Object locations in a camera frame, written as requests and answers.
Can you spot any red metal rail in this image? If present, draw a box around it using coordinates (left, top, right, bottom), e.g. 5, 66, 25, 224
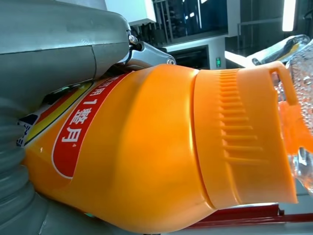
187, 203, 313, 230

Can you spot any orange bottle with clear cap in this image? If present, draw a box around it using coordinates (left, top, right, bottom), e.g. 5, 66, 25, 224
17, 34, 313, 235

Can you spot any bright ceiling light strip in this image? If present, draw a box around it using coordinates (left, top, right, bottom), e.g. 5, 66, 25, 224
282, 0, 296, 32

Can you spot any white machine with dark opening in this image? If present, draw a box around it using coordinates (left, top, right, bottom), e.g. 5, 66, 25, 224
105, 0, 229, 71

